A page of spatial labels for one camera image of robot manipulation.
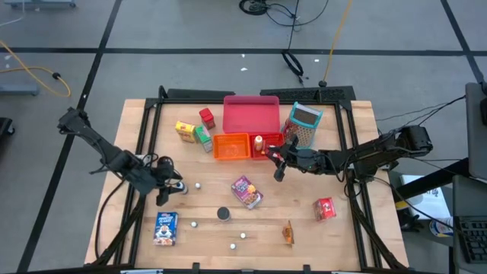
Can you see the purple Raisin Bran cereal box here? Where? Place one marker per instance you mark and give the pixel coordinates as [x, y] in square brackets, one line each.
[246, 192]

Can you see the blue Frosted Flakes cereal box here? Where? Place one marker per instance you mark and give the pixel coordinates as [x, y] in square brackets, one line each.
[166, 228]

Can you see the red Froot Loops cereal box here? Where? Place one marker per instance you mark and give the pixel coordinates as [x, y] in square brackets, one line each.
[207, 118]

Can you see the small yellow mustard bottle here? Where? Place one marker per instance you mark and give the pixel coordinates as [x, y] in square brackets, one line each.
[258, 142]

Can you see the red plastic basket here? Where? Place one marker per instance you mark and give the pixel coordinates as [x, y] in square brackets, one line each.
[272, 139]

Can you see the red plastic tray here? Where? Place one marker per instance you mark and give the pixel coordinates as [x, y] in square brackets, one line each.
[251, 114]

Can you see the orange plastic basket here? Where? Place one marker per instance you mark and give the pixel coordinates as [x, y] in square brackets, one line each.
[231, 147]

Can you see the grey desk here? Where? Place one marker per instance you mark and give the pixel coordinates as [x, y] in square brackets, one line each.
[470, 194]

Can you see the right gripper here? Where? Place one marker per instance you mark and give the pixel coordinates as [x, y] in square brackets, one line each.
[304, 160]

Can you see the teal metal box grater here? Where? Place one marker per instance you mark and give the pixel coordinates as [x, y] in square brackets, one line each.
[304, 129]

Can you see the grey cart base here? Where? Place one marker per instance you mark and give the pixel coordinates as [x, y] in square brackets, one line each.
[19, 90]
[38, 3]

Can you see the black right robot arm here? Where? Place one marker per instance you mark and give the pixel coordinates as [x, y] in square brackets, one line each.
[373, 154]

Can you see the white paper sheet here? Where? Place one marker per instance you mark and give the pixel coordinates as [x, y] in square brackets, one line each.
[430, 198]

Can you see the small red snack box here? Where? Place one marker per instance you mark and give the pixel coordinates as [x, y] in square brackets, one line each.
[324, 209]

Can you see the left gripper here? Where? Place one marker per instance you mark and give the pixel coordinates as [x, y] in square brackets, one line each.
[163, 175]

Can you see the black yellow tool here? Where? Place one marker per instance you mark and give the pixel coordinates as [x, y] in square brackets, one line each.
[409, 220]

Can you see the black caster wheel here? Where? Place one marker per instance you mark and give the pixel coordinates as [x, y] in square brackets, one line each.
[4, 125]

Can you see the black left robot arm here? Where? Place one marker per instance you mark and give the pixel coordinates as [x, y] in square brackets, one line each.
[100, 145]

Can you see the green cereal box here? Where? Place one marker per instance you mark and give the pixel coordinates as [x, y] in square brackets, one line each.
[204, 137]

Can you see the grey monitor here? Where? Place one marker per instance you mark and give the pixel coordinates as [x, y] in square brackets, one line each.
[477, 133]

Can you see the yellow cereal box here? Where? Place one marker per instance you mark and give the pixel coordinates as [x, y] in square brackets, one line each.
[185, 131]

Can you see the orange brown sauce sachet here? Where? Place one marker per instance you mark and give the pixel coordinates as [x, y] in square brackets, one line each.
[288, 233]

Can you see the black keyboard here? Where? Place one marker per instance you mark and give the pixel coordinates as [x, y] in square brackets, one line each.
[473, 237]

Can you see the garlic powder spice jar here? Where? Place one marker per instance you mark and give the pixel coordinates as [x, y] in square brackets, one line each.
[223, 213]

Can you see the black aluminium table frame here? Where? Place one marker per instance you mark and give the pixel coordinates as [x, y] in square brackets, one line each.
[182, 101]

